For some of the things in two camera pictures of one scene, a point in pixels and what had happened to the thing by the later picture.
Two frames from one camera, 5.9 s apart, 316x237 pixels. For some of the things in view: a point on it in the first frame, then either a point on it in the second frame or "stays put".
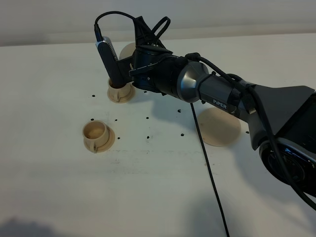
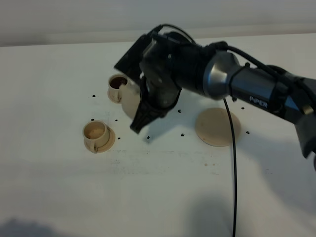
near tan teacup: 96,133 stays put
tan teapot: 127,51 → 131,97
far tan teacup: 116,94 stays put
